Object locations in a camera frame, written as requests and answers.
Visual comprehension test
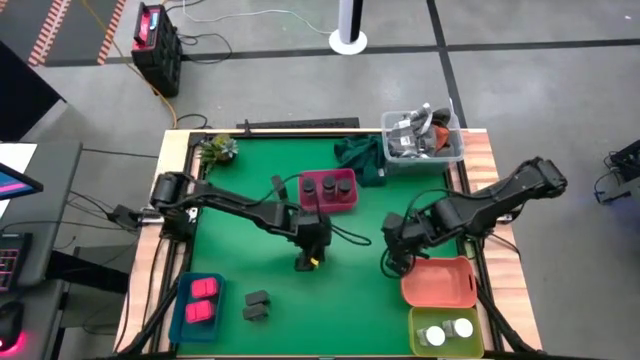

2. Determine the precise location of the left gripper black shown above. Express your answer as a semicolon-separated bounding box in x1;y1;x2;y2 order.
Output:
291;212;334;273

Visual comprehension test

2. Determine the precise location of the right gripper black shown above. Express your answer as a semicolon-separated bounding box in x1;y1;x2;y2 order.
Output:
382;212;431;277

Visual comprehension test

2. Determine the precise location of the black spice tin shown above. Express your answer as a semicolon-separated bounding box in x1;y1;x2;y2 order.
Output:
244;289;272;307
271;174;289;202
242;303;270;322

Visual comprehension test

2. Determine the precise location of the white-lid spice jar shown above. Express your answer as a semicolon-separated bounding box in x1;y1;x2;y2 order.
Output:
417;324;447;348
442;317;475;340

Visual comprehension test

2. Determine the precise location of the lime green plastic bin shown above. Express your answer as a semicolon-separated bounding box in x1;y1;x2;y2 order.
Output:
408;305;485;359

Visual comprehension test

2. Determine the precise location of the red spice box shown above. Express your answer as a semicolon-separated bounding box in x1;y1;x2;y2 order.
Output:
184;299;216;325
190;277;220;300

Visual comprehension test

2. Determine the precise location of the blue plastic bin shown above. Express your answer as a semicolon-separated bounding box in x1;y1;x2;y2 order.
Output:
167;272;227;345

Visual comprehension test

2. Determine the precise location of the orange plastic bin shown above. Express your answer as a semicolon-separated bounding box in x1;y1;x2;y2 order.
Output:
400;255;479;309

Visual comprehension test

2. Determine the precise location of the green table mat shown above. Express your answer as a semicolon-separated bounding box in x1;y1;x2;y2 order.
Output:
177;135;481;357

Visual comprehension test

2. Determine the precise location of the magenta plastic bin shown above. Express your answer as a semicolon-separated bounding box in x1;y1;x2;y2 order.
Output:
297;168;359;215

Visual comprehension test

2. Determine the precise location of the dark green cloth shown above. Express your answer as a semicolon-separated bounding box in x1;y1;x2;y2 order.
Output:
333;133;389;189

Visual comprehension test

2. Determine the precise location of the clear plastic storage box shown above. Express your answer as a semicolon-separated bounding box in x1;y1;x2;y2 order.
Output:
380;102;466;169

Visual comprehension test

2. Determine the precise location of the grey plastic bags bundle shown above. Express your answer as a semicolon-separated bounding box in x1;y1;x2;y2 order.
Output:
388;103;435;157

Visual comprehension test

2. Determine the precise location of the orange item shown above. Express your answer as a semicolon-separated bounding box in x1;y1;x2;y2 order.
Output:
432;124;451;150

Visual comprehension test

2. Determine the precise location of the long black bar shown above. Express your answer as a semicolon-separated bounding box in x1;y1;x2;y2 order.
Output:
235;117;361;130

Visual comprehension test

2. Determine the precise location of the small green succulent plant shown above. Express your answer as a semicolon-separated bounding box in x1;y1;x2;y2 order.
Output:
199;132;240;174

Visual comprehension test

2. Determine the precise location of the small black power box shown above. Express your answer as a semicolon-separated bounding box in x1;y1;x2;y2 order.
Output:
109;203;146;230

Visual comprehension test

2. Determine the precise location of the white tower fan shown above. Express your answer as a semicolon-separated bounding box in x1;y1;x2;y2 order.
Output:
328;0;369;56

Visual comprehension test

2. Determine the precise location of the red and black toolbox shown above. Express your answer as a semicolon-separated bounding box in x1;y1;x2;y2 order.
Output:
131;2;184;98

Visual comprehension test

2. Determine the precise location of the grey desk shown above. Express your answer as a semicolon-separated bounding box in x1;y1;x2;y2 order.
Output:
0;140;84;360

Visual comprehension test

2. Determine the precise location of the backlit keyboard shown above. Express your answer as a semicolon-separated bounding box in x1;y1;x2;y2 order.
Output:
0;232;34;294

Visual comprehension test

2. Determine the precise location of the computer monitor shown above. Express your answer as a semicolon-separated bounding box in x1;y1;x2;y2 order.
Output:
0;162;45;201

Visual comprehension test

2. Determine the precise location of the black computer mouse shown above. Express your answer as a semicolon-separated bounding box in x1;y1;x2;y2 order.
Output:
0;299;25;351

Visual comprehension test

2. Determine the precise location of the large black panel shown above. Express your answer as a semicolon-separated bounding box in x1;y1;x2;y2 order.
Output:
0;39;69;142

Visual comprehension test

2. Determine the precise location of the looped black cable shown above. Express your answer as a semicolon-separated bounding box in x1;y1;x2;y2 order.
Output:
175;113;211;130

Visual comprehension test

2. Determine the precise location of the black equipment with cables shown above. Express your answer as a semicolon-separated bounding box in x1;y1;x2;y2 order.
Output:
593;139;640;206

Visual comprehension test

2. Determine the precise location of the white cable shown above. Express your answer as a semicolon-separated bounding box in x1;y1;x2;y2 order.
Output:
182;0;334;36

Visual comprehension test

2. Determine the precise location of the yellow cable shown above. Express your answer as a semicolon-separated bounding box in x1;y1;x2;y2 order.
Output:
82;0;179;129

